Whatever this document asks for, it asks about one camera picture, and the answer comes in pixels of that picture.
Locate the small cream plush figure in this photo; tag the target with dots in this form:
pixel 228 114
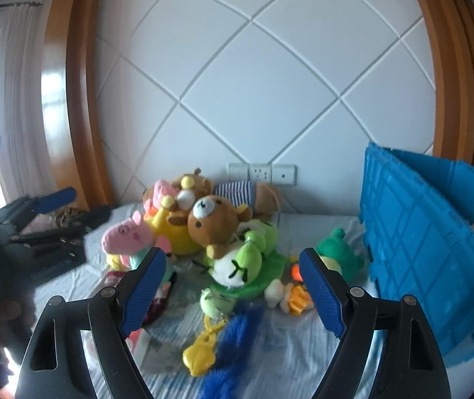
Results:
pixel 277 294

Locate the small pink pig plush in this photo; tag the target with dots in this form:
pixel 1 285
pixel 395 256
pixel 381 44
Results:
pixel 153 196

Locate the orange yellow fabric piece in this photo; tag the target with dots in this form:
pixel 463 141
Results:
pixel 296 300

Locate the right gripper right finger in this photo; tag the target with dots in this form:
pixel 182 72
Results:
pixel 410 363

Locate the yellow plush body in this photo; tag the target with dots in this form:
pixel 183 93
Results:
pixel 181 242

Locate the yellow duck green-hat plush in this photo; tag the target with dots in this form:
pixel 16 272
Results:
pixel 338 255

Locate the blue plastic storage crate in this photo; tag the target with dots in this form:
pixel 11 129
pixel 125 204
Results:
pixel 418 213

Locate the yellow duck keychain toy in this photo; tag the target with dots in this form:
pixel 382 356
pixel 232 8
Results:
pixel 200 356

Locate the white wall socket strip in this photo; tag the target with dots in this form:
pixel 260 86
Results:
pixel 274 174

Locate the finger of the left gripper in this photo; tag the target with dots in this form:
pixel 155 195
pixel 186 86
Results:
pixel 54 201
pixel 48 237

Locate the teal-shirt pink pig plush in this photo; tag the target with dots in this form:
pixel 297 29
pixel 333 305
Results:
pixel 127 243

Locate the small green frog keychain plush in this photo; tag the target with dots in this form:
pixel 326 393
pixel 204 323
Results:
pixel 215 305

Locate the brown bear plush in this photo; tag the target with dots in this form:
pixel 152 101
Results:
pixel 213 221

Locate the pink plastic bag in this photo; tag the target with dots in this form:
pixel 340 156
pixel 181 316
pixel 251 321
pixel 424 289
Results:
pixel 138 343

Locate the brown deer plush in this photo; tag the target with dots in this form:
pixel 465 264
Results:
pixel 190 187

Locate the striped-shirt brown plush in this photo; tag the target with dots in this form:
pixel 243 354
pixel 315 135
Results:
pixel 263 199

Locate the blue furry fabric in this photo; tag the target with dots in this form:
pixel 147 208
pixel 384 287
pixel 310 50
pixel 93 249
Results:
pixel 233 352

